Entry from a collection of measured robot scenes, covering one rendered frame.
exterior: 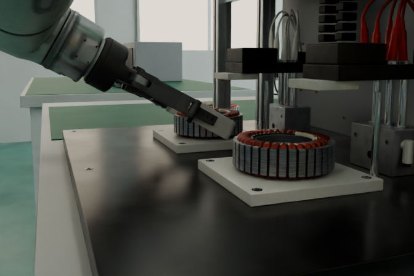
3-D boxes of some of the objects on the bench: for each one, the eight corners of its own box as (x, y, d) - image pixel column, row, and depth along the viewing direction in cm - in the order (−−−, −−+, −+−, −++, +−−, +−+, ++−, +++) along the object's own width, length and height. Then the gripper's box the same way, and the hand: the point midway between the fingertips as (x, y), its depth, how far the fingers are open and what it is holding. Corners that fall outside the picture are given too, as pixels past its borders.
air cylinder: (283, 140, 73) (284, 107, 72) (262, 133, 80) (263, 103, 79) (310, 138, 74) (311, 106, 74) (287, 131, 81) (288, 101, 81)
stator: (186, 142, 65) (186, 116, 64) (165, 130, 75) (165, 108, 75) (254, 137, 69) (255, 113, 68) (225, 126, 79) (225, 106, 79)
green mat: (51, 140, 85) (51, 139, 85) (48, 107, 141) (48, 106, 141) (427, 117, 117) (427, 117, 117) (302, 98, 173) (302, 97, 173)
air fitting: (406, 167, 49) (408, 141, 49) (398, 165, 50) (400, 139, 50) (414, 167, 50) (416, 140, 49) (406, 164, 51) (408, 138, 50)
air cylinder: (390, 177, 50) (393, 129, 49) (349, 162, 57) (350, 121, 56) (425, 173, 52) (429, 127, 51) (380, 159, 59) (382, 119, 58)
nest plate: (251, 207, 40) (251, 194, 40) (197, 169, 54) (197, 159, 54) (383, 190, 45) (384, 178, 45) (303, 159, 59) (304, 150, 59)
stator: (260, 186, 42) (261, 148, 42) (217, 161, 53) (217, 130, 52) (356, 175, 46) (358, 140, 46) (299, 154, 57) (299, 125, 56)
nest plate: (176, 153, 63) (176, 145, 62) (152, 136, 77) (152, 129, 76) (270, 146, 68) (270, 138, 68) (231, 131, 82) (231, 124, 81)
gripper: (73, 77, 74) (182, 134, 83) (92, 85, 53) (236, 161, 61) (94, 38, 75) (201, 99, 83) (121, 30, 53) (261, 113, 62)
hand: (207, 121), depth 72 cm, fingers closed on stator, 11 cm apart
